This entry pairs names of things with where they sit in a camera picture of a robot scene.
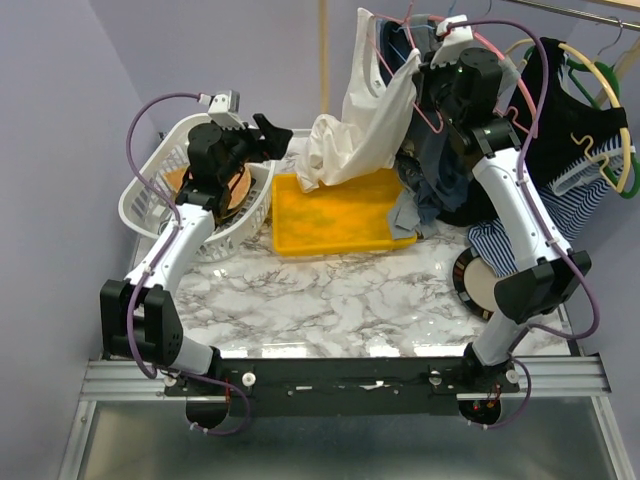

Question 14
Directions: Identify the wooden rack stand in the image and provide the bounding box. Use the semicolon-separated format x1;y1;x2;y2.
317;0;330;114

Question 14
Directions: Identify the cream yellow hanger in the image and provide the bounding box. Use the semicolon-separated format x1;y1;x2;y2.
505;38;635;196

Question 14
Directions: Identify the light blue wire hanger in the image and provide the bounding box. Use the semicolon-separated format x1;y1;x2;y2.
378;14;440;70

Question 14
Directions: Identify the green hanger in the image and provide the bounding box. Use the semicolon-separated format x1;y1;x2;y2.
519;41;639;198

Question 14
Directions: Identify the round black cream plate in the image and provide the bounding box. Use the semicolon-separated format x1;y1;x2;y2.
452;247;499;321

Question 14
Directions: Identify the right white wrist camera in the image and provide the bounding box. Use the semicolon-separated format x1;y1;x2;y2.
430;15;474;69

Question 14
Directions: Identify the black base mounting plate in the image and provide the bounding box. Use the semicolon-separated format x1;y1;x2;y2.
164;357;524;427

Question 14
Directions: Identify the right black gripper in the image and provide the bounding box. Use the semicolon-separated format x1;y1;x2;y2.
415;48;463;125

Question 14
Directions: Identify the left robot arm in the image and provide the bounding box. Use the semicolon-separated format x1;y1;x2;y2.
100;114;294;395

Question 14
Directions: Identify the blue tank top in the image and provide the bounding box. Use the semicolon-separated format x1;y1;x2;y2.
377;17;476;226

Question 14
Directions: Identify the white tank top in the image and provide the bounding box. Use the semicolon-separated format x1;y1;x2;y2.
295;8;420;193

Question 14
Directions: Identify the white plastic hanger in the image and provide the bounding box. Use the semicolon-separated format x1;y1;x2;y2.
549;148;623;196

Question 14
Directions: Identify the grey tank top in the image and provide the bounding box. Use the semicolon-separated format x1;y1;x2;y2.
387;12;522;241

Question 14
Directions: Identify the yellow plastic tray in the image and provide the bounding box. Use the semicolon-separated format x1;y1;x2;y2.
272;169;417;257

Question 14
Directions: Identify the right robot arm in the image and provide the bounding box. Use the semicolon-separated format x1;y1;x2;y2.
420;46;591;392

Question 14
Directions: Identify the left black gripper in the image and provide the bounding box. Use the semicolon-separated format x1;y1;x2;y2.
213;113;292;185

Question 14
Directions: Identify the blue white striped top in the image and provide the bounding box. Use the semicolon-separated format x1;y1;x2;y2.
467;54;639;279

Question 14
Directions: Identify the grey wire hanger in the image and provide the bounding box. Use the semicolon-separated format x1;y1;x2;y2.
597;17;629;59

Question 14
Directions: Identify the orange wicker fan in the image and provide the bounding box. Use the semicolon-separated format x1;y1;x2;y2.
163;167;252;210

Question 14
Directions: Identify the thick pink hanger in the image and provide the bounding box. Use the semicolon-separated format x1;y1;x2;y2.
429;14;542;141

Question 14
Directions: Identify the white laundry basket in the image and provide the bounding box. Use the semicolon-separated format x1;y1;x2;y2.
118;113;276;263

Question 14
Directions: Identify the black tank top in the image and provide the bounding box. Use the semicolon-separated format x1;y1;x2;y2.
437;37;628;227

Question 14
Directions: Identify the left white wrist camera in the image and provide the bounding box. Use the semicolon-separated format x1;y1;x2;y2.
198;90;247;130

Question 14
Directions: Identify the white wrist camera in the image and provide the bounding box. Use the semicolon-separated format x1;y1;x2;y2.
198;90;247;130
430;15;474;69

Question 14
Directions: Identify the metal clothes rail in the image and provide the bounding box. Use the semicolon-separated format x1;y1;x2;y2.
506;0;639;32

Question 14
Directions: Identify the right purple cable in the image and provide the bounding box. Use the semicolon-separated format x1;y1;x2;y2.
444;18;601;431

